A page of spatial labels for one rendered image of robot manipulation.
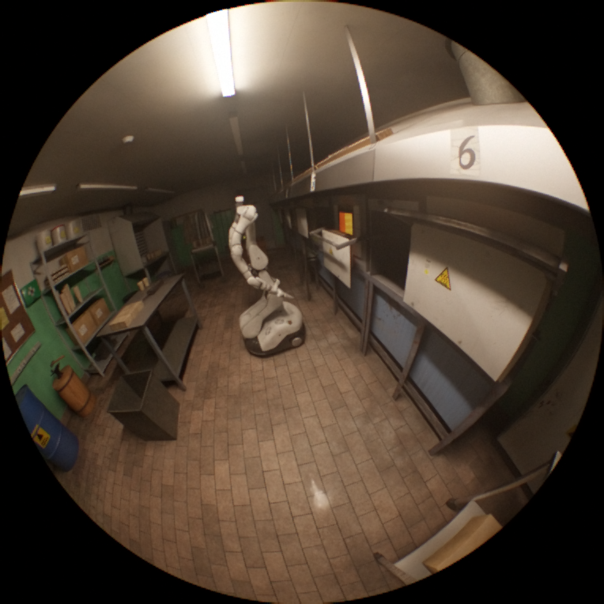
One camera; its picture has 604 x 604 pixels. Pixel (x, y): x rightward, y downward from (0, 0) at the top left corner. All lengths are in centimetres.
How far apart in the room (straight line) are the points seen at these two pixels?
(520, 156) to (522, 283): 35
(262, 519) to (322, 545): 41
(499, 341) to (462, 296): 22
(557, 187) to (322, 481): 159
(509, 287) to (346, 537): 145
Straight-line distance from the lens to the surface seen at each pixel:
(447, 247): 79
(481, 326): 77
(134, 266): 469
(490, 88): 120
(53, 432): 286
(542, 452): 177
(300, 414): 160
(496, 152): 52
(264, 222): 632
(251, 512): 150
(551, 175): 48
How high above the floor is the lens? 142
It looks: 30 degrees down
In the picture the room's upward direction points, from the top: 7 degrees counter-clockwise
